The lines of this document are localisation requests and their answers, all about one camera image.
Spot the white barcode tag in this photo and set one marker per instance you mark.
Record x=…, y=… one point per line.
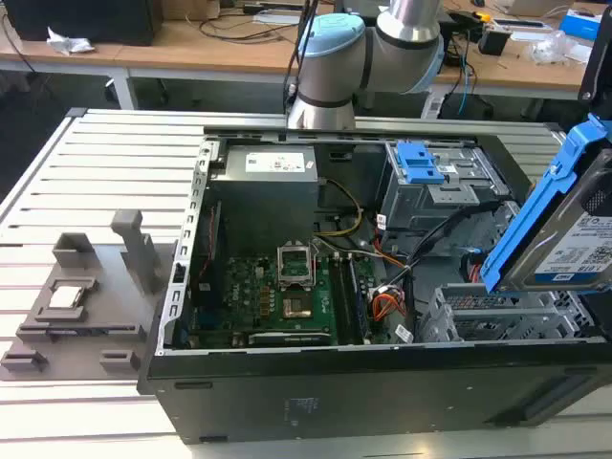
x=381, y=222
x=404, y=333

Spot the black PC case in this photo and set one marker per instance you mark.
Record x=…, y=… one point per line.
x=334, y=397

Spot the small black box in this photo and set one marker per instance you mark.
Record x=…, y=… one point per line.
x=493, y=42

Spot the crumpled white paper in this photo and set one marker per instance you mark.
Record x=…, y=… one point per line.
x=69, y=43

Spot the black graphics card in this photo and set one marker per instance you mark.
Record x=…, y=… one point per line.
x=287, y=338

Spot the blue drive latch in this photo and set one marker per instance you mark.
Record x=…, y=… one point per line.
x=418, y=165

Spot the CPU socket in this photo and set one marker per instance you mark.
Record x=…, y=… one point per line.
x=297, y=308

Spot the blue box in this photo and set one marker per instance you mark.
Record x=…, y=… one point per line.
x=581, y=24

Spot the grey power supply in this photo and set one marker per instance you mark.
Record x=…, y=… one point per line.
x=263, y=201

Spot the silver CPU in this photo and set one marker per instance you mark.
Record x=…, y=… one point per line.
x=67, y=297

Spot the black RAM slot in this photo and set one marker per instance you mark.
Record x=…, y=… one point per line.
x=340, y=301
x=350, y=311

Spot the hard disk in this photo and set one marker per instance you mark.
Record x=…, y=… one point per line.
x=564, y=229

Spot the cardboard box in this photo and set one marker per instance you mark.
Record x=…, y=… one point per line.
x=189, y=8

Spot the clear plastic bag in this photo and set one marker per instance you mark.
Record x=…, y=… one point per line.
x=557, y=48

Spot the grey metal drive cage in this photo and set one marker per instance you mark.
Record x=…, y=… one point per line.
x=416, y=201

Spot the grey metal disk bay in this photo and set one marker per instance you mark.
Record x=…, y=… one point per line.
x=478, y=318

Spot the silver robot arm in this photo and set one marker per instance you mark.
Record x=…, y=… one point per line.
x=330, y=72

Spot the large black box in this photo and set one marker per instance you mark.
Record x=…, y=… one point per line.
x=81, y=19

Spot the long wooden desk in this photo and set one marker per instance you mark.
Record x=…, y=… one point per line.
x=191, y=52

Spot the cluttered wooden desk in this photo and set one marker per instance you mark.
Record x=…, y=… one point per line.
x=521, y=72

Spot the grey parts rack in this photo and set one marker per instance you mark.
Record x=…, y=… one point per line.
x=95, y=306

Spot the green motherboard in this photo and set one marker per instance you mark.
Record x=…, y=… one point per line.
x=248, y=296

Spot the RAM stick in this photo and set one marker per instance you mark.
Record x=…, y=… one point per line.
x=359, y=296

